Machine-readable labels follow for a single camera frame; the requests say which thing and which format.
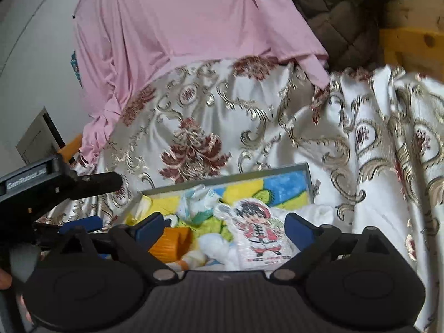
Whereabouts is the grey wall cabinet door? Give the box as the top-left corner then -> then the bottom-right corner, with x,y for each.
16,107 -> 65,164

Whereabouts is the white gauze baby cloth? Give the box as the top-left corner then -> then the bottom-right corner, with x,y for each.
166,185 -> 240,271

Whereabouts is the pink hanging sheet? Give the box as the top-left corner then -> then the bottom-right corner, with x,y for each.
74,0 -> 329,165

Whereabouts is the person left hand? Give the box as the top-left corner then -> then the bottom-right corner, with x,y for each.
0,269 -> 13,290

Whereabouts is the brown quilted jacket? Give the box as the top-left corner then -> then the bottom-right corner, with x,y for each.
293,0 -> 389,71

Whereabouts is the grey tray with cartoon lining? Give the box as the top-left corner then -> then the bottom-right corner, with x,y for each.
125,162 -> 316,236

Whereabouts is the cartoon boy printed packet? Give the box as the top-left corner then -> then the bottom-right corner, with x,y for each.
218,198 -> 293,271

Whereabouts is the floral satin bedspread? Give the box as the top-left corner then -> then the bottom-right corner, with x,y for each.
43,57 -> 443,332

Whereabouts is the orange silicone cup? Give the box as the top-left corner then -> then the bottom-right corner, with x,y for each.
148,227 -> 193,263

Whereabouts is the colourful wall poster left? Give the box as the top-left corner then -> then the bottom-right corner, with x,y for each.
70,51 -> 83,87

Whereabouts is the wooden bed rail left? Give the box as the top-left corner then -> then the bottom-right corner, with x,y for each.
58,134 -> 83,163

